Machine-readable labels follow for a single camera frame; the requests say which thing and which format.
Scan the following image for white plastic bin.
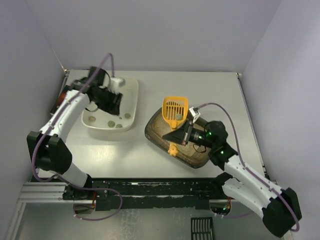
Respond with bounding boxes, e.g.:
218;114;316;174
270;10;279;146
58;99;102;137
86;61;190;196
80;76;139;133

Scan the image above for dark brown litter box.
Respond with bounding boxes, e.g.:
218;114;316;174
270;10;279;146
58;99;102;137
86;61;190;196
144;107;210;169

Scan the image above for yellow litter scoop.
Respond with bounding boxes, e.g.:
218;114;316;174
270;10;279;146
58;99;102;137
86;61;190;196
161;95;189;157

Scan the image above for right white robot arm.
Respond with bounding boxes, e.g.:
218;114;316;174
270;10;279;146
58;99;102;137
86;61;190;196
162;121;302;238

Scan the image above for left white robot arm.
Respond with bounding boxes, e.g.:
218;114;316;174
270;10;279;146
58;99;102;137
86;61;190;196
26;66;126;190

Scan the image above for dark book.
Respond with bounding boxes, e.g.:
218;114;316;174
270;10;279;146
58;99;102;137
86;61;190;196
50;85;70;116

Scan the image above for black vent grille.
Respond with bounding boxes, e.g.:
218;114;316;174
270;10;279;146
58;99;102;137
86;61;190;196
190;217;215;240

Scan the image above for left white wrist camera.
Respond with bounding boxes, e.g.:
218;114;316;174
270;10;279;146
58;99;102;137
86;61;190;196
108;77;126;94

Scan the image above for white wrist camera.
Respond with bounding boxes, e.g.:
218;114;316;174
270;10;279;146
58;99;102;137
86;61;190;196
189;106;201;124
108;77;126;94

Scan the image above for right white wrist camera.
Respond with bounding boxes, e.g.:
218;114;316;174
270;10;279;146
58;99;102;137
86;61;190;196
189;106;201;124

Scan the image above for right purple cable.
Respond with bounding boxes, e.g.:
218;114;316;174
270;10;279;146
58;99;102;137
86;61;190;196
194;102;301;233

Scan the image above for purple cable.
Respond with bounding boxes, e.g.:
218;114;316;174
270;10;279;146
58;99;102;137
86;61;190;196
194;102;301;233
30;52;123;221

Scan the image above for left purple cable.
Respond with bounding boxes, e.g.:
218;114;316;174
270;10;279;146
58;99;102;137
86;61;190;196
30;52;123;221

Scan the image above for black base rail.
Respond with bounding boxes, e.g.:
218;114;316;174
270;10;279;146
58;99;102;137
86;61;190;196
62;173;229;211

